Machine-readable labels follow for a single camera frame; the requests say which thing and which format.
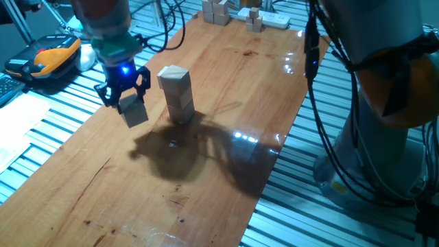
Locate thin grey metal rod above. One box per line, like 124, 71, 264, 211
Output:
40, 0, 72, 34

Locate white paper sheets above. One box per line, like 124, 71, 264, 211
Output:
0, 92, 52, 174

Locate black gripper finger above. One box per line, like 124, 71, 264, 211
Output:
134, 66, 152, 104
94, 82, 123, 115

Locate black computer keyboard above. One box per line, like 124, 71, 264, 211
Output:
0, 71, 27, 106

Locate stacked wooden block pile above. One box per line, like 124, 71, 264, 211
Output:
201, 0, 230, 27

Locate small stacked wood pieces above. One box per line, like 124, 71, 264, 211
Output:
245, 6, 264, 34

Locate white power strip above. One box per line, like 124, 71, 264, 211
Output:
237, 7, 292, 31

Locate orange and black teach pendant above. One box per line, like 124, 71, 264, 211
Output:
3, 33, 82, 82

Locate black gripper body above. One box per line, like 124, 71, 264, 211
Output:
102, 61, 142, 93

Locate white computer mouse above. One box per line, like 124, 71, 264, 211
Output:
74, 43, 97, 72

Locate grey metal strut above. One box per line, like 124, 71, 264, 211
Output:
1, 0, 35, 45

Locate glossy brown wooden board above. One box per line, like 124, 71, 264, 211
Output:
0, 12, 330, 247

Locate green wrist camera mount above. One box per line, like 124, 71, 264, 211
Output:
89, 32, 144, 66

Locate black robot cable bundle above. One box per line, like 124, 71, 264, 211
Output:
130, 0, 439, 209

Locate aluminium profile post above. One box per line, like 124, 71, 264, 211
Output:
150, 0, 165, 27

